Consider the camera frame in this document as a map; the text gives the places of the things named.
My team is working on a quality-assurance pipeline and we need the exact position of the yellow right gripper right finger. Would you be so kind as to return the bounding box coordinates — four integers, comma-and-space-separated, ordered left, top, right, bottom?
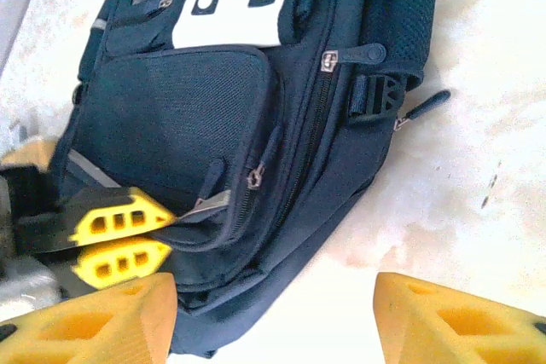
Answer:
373, 272, 546, 364

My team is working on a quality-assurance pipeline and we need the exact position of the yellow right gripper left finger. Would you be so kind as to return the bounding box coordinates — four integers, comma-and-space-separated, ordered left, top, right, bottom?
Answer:
0, 272, 178, 364

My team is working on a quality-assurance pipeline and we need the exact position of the navy blue student backpack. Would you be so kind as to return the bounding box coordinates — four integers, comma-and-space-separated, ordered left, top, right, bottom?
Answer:
55, 0, 452, 359

